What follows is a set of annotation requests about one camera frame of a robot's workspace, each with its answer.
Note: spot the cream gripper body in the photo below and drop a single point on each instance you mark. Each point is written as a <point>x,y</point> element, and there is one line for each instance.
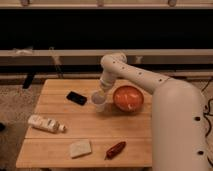
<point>106,84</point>

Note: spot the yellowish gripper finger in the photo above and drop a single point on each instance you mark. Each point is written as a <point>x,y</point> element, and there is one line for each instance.
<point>99,96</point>

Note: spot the white ceramic cup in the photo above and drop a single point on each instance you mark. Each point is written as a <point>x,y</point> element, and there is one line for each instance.
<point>99,106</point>

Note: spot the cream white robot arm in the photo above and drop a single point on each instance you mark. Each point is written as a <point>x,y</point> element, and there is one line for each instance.
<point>177,115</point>

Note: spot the orange bowl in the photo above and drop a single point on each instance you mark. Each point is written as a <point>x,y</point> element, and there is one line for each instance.
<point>128,98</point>

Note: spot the black phone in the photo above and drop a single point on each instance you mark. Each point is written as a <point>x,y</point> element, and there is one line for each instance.
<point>76,98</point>

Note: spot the wooden table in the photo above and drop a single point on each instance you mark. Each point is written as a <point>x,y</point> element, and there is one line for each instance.
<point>103,130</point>

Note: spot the beige sponge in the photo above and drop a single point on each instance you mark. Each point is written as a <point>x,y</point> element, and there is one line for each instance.
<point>80,148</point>

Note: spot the white lotion tube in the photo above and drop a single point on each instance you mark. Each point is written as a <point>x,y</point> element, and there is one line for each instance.
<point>46,124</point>

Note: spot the wooden rail shelf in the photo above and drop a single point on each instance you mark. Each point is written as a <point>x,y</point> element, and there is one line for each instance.
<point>27,57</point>

